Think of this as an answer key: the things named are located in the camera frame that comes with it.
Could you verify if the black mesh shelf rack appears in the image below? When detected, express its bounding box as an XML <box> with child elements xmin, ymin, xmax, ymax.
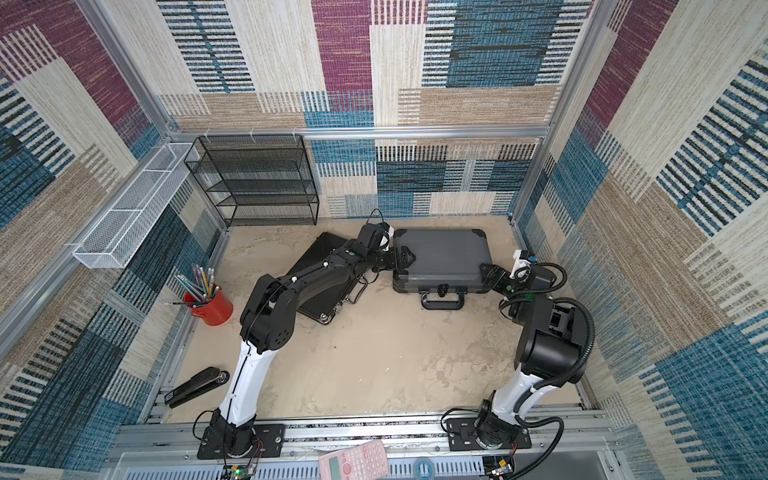
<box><xmin>184</xmin><ymin>134</ymin><xmax>319</xmax><ymax>227</ymax></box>

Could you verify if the bundle of coloured pencils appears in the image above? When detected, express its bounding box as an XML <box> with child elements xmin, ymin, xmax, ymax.
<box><xmin>166</xmin><ymin>264</ymin><xmax>220</xmax><ymax>308</ymax></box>

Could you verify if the blue tape roll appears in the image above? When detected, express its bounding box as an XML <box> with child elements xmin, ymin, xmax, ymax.
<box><xmin>413</xmin><ymin>458</ymin><xmax>436</xmax><ymax>480</ymax></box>

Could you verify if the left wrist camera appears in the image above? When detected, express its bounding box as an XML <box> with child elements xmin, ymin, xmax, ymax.
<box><xmin>373</xmin><ymin>222</ymin><xmax>394</xmax><ymax>249</ymax></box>

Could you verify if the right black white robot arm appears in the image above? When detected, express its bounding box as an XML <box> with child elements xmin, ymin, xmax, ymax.
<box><xmin>475</xmin><ymin>261</ymin><xmax>596</xmax><ymax>449</ymax></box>

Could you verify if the red pencil cup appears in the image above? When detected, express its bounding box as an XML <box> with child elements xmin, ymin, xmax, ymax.
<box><xmin>183</xmin><ymin>286</ymin><xmax>234</xmax><ymax>326</ymax></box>

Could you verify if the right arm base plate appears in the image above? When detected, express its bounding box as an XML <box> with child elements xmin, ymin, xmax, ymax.
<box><xmin>441</xmin><ymin>417</ymin><xmax>532</xmax><ymax>451</ymax></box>

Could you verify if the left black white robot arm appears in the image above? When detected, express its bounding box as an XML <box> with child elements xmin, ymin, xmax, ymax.
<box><xmin>200</xmin><ymin>221</ymin><xmax>394</xmax><ymax>459</ymax></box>

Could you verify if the pink calculator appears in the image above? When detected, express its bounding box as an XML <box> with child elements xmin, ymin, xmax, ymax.
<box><xmin>318</xmin><ymin>440</ymin><xmax>389</xmax><ymax>480</ymax></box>

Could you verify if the black poker set case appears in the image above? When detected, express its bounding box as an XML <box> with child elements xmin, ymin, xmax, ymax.
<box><xmin>288</xmin><ymin>232</ymin><xmax>364</xmax><ymax>325</ymax></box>

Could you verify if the black stapler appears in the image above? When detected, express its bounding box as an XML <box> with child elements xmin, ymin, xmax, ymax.
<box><xmin>164</xmin><ymin>366</ymin><xmax>230</xmax><ymax>409</ymax></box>

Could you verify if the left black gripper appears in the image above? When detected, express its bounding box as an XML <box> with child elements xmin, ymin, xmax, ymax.
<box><xmin>369</xmin><ymin>248</ymin><xmax>421</xmax><ymax>275</ymax></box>

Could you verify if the grey poker set case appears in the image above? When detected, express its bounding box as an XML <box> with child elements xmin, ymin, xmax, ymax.
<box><xmin>392</xmin><ymin>228</ymin><xmax>492</xmax><ymax>311</ymax></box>

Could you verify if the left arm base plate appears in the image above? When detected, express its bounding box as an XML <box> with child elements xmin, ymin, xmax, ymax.
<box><xmin>196</xmin><ymin>423</ymin><xmax>286</xmax><ymax>461</ymax></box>

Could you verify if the white wire mesh basket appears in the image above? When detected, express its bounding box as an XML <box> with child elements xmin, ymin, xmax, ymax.
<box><xmin>73</xmin><ymin>143</ymin><xmax>192</xmax><ymax>269</ymax></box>

